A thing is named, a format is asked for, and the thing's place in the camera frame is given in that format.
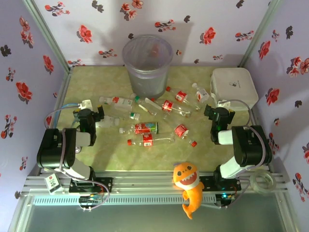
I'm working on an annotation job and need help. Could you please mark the white slotted cable duct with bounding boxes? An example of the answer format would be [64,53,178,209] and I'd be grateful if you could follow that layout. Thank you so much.
[32,194,217,206]

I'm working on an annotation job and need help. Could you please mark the small white card red logo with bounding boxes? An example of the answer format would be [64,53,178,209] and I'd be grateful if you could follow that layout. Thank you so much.
[45,172,62,195]

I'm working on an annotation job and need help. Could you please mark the orange shark plush toy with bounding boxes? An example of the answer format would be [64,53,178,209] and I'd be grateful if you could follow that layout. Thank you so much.
[172,161,205,220]

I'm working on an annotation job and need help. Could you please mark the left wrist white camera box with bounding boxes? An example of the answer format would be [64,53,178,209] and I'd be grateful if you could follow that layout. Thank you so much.
[77,100,93,110]

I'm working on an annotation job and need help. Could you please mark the blue cable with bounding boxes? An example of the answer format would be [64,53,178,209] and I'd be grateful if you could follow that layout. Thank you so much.
[54,103,80,129]

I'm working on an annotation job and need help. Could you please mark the small bottle white cap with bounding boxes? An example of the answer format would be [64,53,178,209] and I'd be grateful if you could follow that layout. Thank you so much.
[192,82,211,103]

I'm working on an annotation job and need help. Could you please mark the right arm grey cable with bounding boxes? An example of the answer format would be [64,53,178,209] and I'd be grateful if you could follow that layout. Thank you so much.
[221,99,267,210]

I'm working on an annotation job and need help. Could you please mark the white lidded plastic box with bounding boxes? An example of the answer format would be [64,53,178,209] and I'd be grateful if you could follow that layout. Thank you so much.
[209,67,259,111]

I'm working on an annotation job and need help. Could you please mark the translucent plastic bin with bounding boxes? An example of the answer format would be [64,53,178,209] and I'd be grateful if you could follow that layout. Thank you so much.
[122,35,174,99]

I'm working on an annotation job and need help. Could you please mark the aluminium corner post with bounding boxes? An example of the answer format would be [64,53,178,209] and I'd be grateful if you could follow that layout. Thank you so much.
[238,0,283,68]
[21,0,73,73]

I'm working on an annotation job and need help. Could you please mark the clear bottle red white label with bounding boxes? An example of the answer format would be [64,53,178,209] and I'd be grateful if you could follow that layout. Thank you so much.
[98,96,134,108]

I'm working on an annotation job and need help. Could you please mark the clear bottle large colourful label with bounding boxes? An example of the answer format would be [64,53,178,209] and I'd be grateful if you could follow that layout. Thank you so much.
[118,121,159,135]

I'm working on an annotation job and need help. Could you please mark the clear tape roll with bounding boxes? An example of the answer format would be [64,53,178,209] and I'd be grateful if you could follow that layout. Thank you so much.
[249,169,277,194]

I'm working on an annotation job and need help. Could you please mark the aluminium side rail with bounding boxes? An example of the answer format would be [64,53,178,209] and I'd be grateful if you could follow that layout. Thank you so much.
[248,108,276,174]
[40,66,74,174]

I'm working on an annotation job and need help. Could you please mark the clear bottle red cap label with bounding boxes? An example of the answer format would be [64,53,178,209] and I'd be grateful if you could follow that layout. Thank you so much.
[127,133,176,147]
[173,123,198,147]
[151,97,194,119]
[165,86,194,104]

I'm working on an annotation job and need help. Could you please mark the aluminium frame rails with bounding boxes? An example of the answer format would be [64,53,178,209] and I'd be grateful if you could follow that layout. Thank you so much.
[21,170,290,196]

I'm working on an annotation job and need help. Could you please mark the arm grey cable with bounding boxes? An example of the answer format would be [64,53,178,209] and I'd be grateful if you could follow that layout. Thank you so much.
[44,106,111,211]
[221,99,267,210]

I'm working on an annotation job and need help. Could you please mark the left arm grey cable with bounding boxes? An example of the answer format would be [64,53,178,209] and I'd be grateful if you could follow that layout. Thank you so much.
[44,106,111,211]

